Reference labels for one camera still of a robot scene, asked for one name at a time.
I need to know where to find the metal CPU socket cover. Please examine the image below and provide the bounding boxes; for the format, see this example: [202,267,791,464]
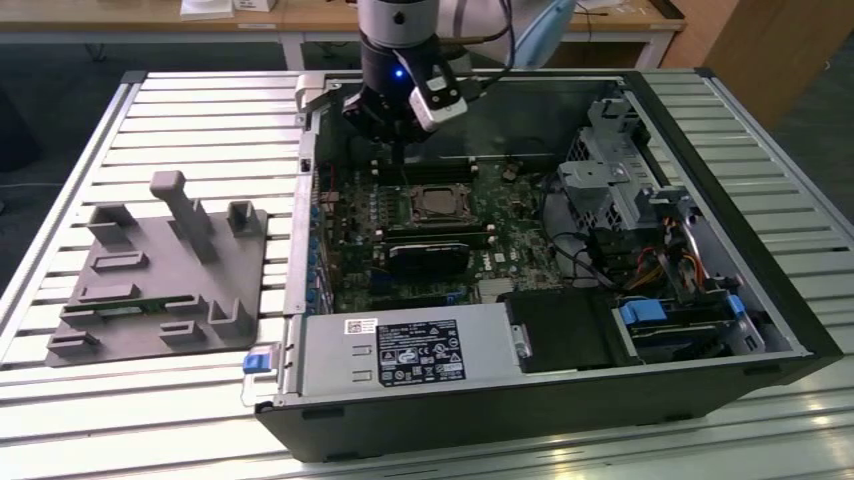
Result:
[408,183,478,224]

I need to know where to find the silver square CPU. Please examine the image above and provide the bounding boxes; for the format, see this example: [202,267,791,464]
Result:
[422,191,464,214]

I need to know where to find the black RAM slot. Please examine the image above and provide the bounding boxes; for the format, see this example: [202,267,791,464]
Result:
[374,169,480,185]
[373,156,478,172]

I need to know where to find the black CPU socket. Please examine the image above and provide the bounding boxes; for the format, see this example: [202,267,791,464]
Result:
[404,182,481,225]

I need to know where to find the dark installed RAM stick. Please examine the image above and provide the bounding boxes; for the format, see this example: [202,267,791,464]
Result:
[385,224,489,237]

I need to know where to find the black graphics card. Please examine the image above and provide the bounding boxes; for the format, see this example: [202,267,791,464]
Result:
[386,241,473,276]

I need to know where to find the green motherboard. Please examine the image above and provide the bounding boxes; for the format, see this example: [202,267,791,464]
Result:
[313,154,569,314]

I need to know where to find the grey metal disk cage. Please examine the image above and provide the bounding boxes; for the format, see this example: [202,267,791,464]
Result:
[557,97,703,231]

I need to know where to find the white cardboard box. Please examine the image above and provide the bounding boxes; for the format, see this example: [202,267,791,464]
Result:
[179,0,237,21]

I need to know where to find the silver power supply unit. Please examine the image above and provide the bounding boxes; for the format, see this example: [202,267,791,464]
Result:
[293,302,530,396]

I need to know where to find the grey plastic parts rack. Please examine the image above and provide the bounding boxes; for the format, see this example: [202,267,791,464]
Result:
[43,169,270,369]

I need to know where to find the black plastic drive shroud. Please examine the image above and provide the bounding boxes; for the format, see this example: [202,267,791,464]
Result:
[504,289,644,374]

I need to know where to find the wooden desk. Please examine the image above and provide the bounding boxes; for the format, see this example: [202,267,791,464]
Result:
[0,0,689,71]

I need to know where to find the blue case latch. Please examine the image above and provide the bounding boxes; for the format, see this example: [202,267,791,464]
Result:
[244,349,280,374]

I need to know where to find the hard disk in blue carrier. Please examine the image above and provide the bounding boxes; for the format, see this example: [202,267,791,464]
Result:
[613,297,747,361]

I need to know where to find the green RAM stick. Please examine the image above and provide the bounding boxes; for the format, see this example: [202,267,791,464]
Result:
[93,297,202,317]

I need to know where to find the black open PC case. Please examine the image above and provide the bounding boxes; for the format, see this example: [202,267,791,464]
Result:
[253,68,844,464]

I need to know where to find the wooden cabinet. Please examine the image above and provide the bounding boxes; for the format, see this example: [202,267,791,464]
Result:
[660,0,854,130]

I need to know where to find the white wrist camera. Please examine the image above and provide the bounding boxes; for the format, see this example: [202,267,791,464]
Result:
[408,74,470,133]

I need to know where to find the grey case release handle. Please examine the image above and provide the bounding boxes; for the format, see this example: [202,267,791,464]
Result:
[293,74,337,109]

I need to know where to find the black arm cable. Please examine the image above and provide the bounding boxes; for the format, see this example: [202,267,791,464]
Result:
[437,0,520,104]

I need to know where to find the black internal cable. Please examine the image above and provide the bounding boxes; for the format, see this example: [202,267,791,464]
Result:
[541,232,622,292]

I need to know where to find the orange and yellow wires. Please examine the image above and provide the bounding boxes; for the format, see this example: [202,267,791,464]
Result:
[633,247,711,292]

